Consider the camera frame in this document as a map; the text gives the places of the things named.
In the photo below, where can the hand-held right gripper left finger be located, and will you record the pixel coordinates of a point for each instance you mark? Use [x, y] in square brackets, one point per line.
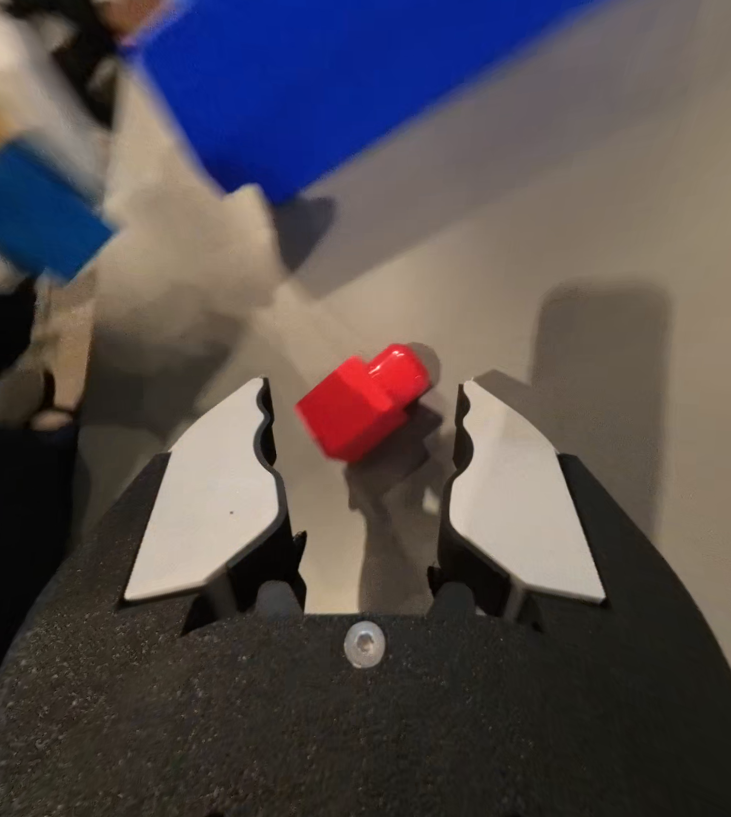
[212, 504]

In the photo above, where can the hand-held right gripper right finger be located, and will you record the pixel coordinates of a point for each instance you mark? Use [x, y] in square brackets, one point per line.
[512, 491]

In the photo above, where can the small red mega block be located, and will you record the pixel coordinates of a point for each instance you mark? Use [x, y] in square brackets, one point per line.
[365, 402]

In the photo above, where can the blue mega block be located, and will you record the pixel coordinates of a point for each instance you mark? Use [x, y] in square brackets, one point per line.
[27, 214]

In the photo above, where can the large blue bin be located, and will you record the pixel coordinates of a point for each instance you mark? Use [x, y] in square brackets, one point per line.
[314, 83]

